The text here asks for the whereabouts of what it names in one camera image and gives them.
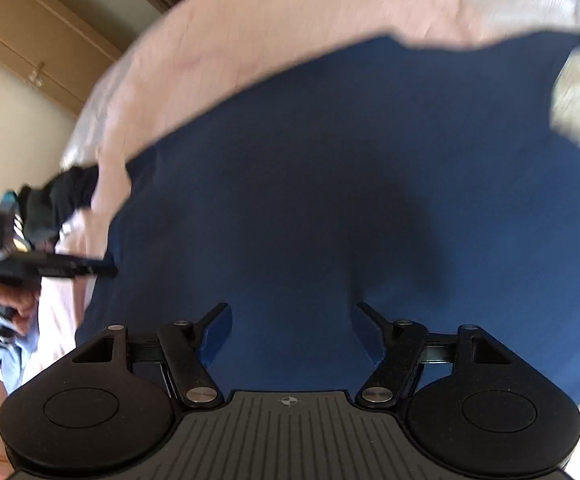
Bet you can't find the navy blue garment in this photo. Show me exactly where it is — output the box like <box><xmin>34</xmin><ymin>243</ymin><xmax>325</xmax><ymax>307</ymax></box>
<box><xmin>76</xmin><ymin>32</ymin><xmax>580</xmax><ymax>401</ymax></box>

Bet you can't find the black clothes pile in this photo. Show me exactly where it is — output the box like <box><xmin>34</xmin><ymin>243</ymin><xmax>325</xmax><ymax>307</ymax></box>
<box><xmin>18</xmin><ymin>165</ymin><xmax>99</xmax><ymax>245</ymax></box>

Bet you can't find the person's left hand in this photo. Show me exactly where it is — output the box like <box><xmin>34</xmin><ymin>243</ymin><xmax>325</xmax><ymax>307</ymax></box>
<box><xmin>0</xmin><ymin>273</ymin><xmax>42</xmax><ymax>338</ymax></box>

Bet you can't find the wooden door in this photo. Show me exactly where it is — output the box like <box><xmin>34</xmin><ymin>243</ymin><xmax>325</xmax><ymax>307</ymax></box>
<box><xmin>0</xmin><ymin>0</ymin><xmax>191</xmax><ymax>120</ymax></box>

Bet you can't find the pink grey bedspread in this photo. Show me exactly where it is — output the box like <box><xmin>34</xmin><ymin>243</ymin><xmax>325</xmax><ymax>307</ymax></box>
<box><xmin>23</xmin><ymin>0</ymin><xmax>580</xmax><ymax>379</ymax></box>

